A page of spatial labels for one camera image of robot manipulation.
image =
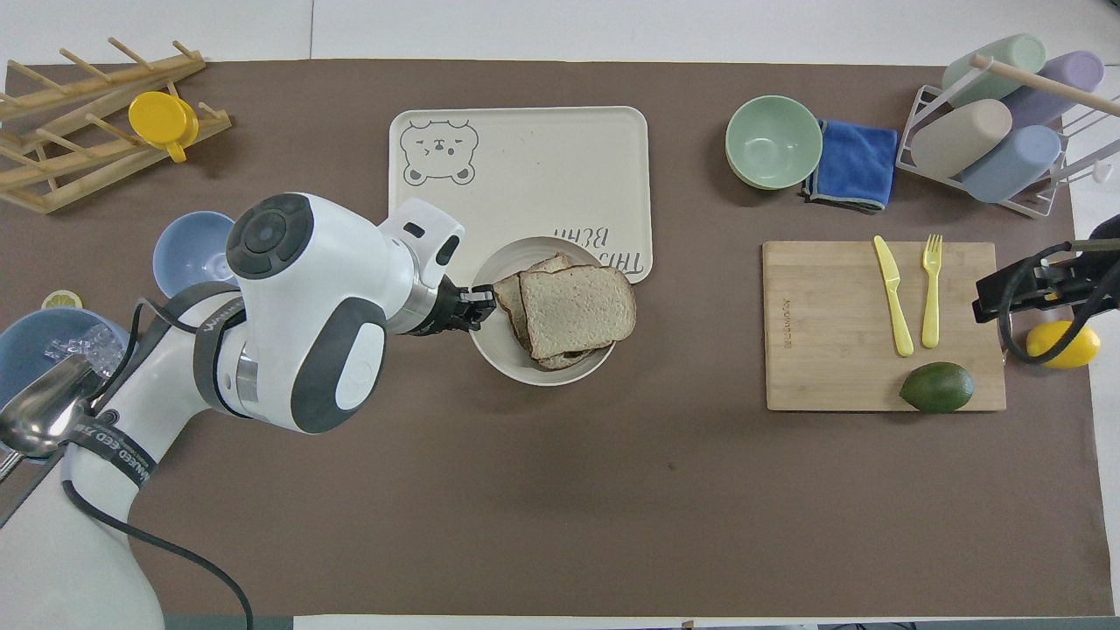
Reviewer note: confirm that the dark crusted bread slice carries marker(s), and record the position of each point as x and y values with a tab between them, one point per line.
510	302

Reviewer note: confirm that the large blue bowl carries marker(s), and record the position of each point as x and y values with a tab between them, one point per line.
22	350

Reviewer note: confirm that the yellow cup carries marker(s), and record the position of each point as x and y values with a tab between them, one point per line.
162	121

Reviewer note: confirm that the small light blue bowl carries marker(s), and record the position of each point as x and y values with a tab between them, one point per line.
188	254

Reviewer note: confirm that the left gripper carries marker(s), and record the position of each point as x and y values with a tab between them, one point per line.
451	311

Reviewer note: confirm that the pale green cup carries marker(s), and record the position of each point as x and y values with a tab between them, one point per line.
1006	61

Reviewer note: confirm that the yellow plastic knife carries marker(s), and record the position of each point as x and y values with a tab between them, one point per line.
892	297

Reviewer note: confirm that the wooden dish rack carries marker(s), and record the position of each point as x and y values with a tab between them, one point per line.
61	162

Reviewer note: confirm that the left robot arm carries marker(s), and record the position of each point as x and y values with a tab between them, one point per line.
306	289

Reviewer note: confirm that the green bowl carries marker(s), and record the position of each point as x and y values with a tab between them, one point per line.
773	142

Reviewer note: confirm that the black right device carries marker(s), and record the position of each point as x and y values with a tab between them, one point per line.
1008	337

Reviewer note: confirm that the light toasted bread slice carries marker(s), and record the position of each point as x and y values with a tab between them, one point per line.
577	311

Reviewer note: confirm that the metal scoop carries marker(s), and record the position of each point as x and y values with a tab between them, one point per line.
39	411

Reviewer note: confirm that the purple cup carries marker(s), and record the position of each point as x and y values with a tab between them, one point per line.
1054	87

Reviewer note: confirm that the cream tray with bear drawing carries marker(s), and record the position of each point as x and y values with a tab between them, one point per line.
542	175

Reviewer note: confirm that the green avocado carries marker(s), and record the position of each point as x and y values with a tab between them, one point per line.
936	388

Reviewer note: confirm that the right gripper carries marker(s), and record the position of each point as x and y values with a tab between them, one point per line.
1095	273

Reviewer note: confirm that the clear ice cubes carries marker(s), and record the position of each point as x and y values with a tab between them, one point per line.
83	346

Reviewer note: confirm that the lemon slice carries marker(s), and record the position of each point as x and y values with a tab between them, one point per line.
61	300

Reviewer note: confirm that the yellow lemon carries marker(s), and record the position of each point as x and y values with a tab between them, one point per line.
1067	346

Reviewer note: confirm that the yellow plastic fork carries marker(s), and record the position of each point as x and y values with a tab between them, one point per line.
931	306

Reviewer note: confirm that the blue cloth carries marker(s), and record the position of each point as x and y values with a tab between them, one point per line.
856	162

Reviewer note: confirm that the white round plate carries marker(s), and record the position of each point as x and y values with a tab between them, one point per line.
499	354

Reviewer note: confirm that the wooden cutting board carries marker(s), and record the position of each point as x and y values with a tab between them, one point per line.
831	350

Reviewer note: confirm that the beige cup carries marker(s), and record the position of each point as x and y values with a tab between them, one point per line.
961	138

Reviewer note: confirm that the grey blue cup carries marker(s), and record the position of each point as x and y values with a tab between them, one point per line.
1011	164

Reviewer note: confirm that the wooden dowel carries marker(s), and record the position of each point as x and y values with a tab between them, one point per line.
1041	81

